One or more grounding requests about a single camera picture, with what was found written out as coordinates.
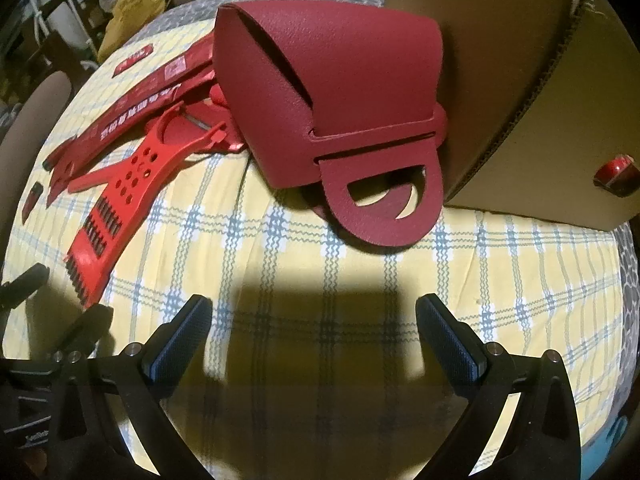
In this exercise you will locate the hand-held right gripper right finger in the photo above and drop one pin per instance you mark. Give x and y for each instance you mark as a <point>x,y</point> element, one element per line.
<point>450,345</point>

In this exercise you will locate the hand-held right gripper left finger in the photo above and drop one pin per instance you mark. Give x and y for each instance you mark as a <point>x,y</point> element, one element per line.
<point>172,345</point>

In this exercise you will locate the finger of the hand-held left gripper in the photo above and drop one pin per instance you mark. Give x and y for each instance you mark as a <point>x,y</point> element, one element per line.
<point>87,327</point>
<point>30,279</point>

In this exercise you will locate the long red packet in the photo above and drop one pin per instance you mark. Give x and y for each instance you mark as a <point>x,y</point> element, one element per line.
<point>130,110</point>
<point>175,67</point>

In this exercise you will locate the brown cardboard box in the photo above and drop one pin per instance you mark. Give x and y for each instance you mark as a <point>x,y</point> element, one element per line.
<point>525,60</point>

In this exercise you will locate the dark red leather bag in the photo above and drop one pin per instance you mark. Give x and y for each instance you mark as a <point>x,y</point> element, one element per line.
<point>350,60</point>

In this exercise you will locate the small red packet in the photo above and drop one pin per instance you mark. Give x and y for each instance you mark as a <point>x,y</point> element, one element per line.
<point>32,197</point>
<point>132,60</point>

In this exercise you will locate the red plastic peeler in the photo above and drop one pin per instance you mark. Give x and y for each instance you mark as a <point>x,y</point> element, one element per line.
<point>135,170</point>

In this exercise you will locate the yellow plaid cloth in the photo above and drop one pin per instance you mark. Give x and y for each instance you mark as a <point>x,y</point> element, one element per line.
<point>300,260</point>

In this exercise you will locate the brown chair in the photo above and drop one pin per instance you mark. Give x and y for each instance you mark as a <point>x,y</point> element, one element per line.
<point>35,110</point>

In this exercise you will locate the small red shiny object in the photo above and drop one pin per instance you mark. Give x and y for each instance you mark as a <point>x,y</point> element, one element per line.
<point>617,170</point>

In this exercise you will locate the white metal drying rack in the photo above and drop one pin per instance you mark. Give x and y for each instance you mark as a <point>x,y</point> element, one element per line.
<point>37,15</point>

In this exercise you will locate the yellow plastic bag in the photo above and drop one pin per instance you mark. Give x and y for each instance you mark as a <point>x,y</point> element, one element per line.
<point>130,15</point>

